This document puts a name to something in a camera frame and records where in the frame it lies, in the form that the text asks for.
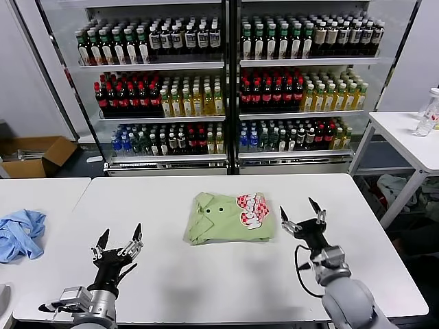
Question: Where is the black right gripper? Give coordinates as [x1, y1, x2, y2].
[280, 197, 332, 256]

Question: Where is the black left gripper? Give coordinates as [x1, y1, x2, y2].
[91, 223, 144, 291]

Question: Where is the light green polo shirt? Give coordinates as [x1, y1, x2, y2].
[183, 191, 277, 246]

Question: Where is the glass beverage display cooler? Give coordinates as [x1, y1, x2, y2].
[233, 0, 423, 175]
[14, 0, 230, 178]

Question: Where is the white cooler shelf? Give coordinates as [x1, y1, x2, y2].
[239, 149, 355, 162]
[106, 154, 228, 169]
[98, 115, 227, 123]
[239, 110, 366, 121]
[79, 61, 226, 71]
[239, 57, 382, 68]

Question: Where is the white grey cloth pile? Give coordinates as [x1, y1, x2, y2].
[377, 173, 418, 213]

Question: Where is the crumpled light blue shirt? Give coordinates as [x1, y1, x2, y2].
[0, 208, 47, 264]

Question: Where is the open brown cardboard box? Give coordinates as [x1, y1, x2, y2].
[0, 136, 79, 179]

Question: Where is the grey metal parts bundle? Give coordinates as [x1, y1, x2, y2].
[16, 147, 47, 160]

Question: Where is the white side table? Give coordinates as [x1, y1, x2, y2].
[348, 111, 439, 230]

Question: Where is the teal grey cloth pile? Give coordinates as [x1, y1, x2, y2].
[417, 178, 439, 223]

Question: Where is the grey device edge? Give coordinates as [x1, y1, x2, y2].
[0, 283, 12, 315]

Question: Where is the small clear plastic bottle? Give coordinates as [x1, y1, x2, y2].
[415, 114, 434, 137]

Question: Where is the green cap tea bottle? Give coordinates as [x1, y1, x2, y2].
[265, 23, 278, 60]
[290, 23, 302, 60]
[88, 29, 103, 66]
[99, 29, 115, 66]
[124, 27, 139, 65]
[112, 28, 127, 65]
[240, 23, 253, 60]
[302, 23, 315, 59]
[137, 27, 152, 64]
[277, 23, 290, 60]
[252, 23, 265, 60]
[76, 30, 91, 66]

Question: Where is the clear bottle white cap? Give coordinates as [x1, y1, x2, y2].
[418, 87, 439, 119]

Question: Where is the beige label drink bottle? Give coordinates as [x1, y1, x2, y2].
[326, 22, 340, 57]
[314, 22, 328, 58]

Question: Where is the dark bottle blue white label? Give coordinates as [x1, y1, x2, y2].
[160, 25, 173, 54]
[185, 23, 197, 53]
[197, 23, 210, 53]
[338, 21, 351, 56]
[349, 21, 362, 56]
[361, 21, 373, 56]
[372, 21, 385, 56]
[171, 24, 184, 53]
[209, 22, 222, 53]
[149, 25, 161, 54]

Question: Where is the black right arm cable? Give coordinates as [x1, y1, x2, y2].
[294, 245, 325, 297]

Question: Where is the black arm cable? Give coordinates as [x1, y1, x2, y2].
[37, 262, 138, 323]
[294, 245, 325, 297]

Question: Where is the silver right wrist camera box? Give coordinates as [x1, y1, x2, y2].
[322, 245, 347, 271]

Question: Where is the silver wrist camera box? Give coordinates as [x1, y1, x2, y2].
[58, 287, 86, 309]
[322, 245, 347, 271]

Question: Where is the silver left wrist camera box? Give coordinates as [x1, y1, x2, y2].
[58, 287, 86, 309]

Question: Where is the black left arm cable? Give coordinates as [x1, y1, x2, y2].
[37, 262, 138, 323]

